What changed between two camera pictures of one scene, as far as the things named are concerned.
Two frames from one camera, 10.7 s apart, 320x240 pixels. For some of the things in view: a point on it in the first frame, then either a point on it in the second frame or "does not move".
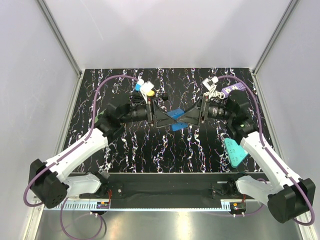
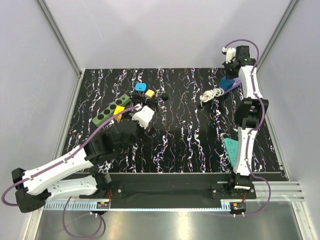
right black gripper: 192,117 -> 228,75
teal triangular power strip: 235,152 does not move
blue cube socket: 174,114 -> 225,84
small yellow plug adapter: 150,93 does not move
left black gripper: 156,116 -> 149,134
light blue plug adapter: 137,87 does not move
